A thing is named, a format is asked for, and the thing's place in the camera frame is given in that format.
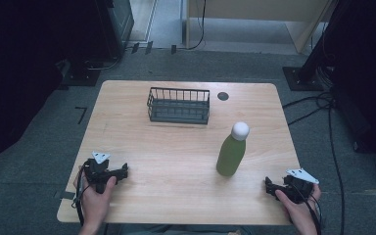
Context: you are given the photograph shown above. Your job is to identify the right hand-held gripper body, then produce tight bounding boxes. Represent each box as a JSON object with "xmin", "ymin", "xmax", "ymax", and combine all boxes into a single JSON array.
[{"xmin": 282, "ymin": 167, "xmax": 320, "ymax": 206}]

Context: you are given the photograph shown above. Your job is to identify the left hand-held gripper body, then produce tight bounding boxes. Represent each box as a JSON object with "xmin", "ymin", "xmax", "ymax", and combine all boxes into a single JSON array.
[{"xmin": 83, "ymin": 150, "xmax": 116, "ymax": 194}]

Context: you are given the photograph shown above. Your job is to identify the green bottle with white cap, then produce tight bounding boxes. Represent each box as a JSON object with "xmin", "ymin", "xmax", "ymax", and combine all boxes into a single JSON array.
[{"xmin": 215, "ymin": 121, "xmax": 251, "ymax": 178}]

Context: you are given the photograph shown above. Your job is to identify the black wire basket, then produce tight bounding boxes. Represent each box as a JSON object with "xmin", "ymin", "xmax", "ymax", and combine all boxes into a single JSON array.
[{"xmin": 146, "ymin": 86, "xmax": 212, "ymax": 125}]

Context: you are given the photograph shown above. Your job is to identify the person's right hand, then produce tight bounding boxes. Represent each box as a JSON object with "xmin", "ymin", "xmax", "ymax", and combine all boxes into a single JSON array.
[{"xmin": 274, "ymin": 183, "xmax": 323, "ymax": 230}]

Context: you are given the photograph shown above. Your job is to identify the person's left hand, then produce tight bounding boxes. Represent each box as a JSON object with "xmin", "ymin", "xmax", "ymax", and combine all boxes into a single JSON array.
[{"xmin": 73, "ymin": 165, "xmax": 118, "ymax": 228}]

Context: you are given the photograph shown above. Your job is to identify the grey tape patch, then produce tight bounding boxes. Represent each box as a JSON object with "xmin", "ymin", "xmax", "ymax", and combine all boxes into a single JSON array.
[{"xmin": 53, "ymin": 190, "xmax": 76, "ymax": 201}]

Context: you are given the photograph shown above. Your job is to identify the dark stand base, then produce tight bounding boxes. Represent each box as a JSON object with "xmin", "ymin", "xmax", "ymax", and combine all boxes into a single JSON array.
[{"xmin": 57, "ymin": 58, "xmax": 102, "ymax": 91}]

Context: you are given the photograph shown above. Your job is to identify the dark cabinet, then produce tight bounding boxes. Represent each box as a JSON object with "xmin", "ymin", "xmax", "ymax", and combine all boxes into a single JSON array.
[{"xmin": 91, "ymin": 0, "xmax": 135, "ymax": 62}]

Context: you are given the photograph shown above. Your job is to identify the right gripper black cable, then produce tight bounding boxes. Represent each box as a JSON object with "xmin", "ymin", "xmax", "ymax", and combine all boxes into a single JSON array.
[{"xmin": 288, "ymin": 182, "xmax": 325, "ymax": 235}]

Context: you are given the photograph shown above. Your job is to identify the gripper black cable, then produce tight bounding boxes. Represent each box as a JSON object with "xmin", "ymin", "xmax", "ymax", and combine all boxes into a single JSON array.
[
  {"xmin": 288, "ymin": 182, "xmax": 325, "ymax": 235},
  {"xmin": 70, "ymin": 163, "xmax": 88, "ymax": 227}
]

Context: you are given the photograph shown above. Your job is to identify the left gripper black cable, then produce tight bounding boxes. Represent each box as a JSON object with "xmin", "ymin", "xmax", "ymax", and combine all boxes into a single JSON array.
[{"xmin": 70, "ymin": 163, "xmax": 88, "ymax": 227}]

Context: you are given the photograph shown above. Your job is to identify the black floor cables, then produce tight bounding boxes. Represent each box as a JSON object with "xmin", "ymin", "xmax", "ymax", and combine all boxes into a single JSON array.
[{"xmin": 281, "ymin": 90, "xmax": 347, "ymax": 235}]

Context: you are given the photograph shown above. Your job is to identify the black stand with base plate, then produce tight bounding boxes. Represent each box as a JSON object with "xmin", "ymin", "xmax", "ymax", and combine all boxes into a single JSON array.
[{"xmin": 281, "ymin": 0, "xmax": 344, "ymax": 92}]

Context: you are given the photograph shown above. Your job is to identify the black hanging cable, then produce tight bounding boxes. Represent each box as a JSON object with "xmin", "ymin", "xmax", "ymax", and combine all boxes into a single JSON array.
[{"xmin": 187, "ymin": 0, "xmax": 208, "ymax": 51}]

